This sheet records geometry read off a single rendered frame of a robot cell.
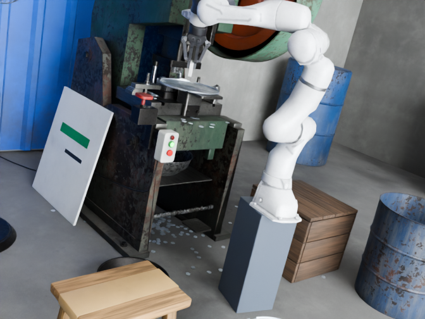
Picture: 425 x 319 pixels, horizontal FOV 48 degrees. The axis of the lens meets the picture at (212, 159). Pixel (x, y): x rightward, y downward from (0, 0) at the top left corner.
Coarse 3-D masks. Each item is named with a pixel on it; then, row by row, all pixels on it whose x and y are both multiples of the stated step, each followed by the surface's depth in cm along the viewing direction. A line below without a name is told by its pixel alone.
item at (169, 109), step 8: (120, 88) 234; (120, 96) 234; (128, 96) 229; (136, 104) 225; (152, 104) 217; (160, 104) 220; (168, 104) 223; (176, 104) 226; (200, 104) 236; (208, 104) 240; (216, 104) 244; (160, 112) 221; (168, 112) 224; (176, 112) 228; (200, 112) 238; (208, 112) 242; (216, 112) 245
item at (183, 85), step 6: (162, 78) 233; (168, 78) 238; (174, 78) 241; (168, 84) 224; (174, 84) 227; (180, 84) 227; (186, 84) 231; (192, 84) 235; (198, 84) 242; (204, 84) 243; (180, 90) 217; (186, 90) 219; (192, 90) 223; (198, 90) 226; (204, 90) 230; (210, 90) 233; (216, 90) 236
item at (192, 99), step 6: (180, 96) 228; (186, 96) 225; (192, 96) 227; (198, 96) 216; (204, 96) 215; (210, 96) 218; (216, 96) 222; (180, 102) 228; (186, 102) 226; (192, 102) 228; (198, 102) 230; (186, 108) 227; (192, 108) 229; (198, 108) 232; (186, 114) 228; (192, 114) 231; (198, 114) 233
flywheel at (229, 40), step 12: (240, 0) 253; (252, 0) 247; (288, 0) 226; (216, 36) 262; (228, 36) 256; (240, 36) 254; (252, 36) 243; (264, 36) 238; (228, 48) 256; (240, 48) 250; (252, 48) 245
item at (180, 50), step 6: (168, 42) 229; (174, 42) 225; (180, 42) 223; (168, 48) 229; (174, 48) 226; (180, 48) 224; (162, 54) 233; (168, 54) 229; (174, 54) 226; (180, 54) 225; (192, 54) 224; (198, 54) 228; (180, 60) 226; (186, 60) 225
